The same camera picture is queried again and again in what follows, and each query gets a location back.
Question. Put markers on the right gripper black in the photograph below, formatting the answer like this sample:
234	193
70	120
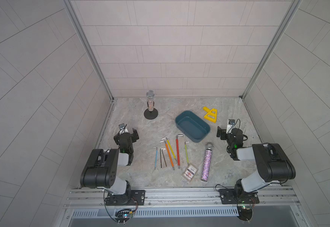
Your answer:
225	133

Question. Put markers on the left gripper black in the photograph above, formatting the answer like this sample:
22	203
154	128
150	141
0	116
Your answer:
131	136

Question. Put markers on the orange hex key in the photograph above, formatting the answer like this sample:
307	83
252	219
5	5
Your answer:
168	151

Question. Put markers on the bare steel hex key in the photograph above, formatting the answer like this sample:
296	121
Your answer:
163	155

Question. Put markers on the green hex key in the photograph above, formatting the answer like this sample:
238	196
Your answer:
186	151

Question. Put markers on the red hex key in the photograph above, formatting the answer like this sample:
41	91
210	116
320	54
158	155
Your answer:
178	150

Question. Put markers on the yellow hex key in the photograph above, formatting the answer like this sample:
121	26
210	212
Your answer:
168	142

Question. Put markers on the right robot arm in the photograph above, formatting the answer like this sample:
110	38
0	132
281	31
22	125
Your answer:
273	166

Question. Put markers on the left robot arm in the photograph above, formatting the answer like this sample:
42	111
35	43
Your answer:
100	170

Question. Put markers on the blue hex key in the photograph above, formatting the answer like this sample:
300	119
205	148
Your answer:
156	155

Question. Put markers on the teal storage box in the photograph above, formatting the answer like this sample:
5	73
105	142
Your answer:
192	126

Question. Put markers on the purple glitter microphone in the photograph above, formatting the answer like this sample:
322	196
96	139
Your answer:
207	161

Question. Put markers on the yellow plastic triangle stand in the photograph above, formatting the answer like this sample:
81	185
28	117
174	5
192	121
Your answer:
211	114

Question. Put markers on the microphone on black stand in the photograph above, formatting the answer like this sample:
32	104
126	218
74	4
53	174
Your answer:
150	113

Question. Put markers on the small card packet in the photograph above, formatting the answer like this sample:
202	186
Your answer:
190	172

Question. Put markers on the right controller board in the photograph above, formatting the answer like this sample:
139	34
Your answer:
245	213

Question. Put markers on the controller board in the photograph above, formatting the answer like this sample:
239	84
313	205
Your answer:
124	215
245	213

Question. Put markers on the left controller board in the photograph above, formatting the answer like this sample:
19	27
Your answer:
124	215

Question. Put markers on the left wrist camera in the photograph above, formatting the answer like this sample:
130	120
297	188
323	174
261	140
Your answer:
123	129

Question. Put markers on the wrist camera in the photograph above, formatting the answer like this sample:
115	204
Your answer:
123	129
230	125

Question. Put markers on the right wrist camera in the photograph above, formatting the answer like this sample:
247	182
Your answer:
230	125

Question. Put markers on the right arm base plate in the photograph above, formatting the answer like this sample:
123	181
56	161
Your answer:
231	196

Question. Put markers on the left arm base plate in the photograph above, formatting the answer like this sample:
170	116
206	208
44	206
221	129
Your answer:
135	197

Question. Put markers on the aluminium front rail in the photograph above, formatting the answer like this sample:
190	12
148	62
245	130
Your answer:
156	197

